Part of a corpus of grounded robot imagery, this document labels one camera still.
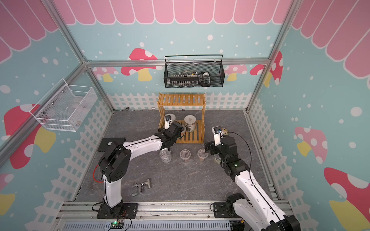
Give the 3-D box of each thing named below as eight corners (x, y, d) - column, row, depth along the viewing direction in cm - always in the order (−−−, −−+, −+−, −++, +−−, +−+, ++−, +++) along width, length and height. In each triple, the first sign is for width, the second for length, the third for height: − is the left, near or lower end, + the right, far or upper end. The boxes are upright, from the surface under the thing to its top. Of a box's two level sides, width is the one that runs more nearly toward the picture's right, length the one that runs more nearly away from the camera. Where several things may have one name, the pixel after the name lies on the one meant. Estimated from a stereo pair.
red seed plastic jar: (180, 162, 93) (179, 158, 88) (180, 153, 97) (180, 148, 93) (190, 162, 93) (191, 158, 88) (190, 153, 97) (190, 148, 93)
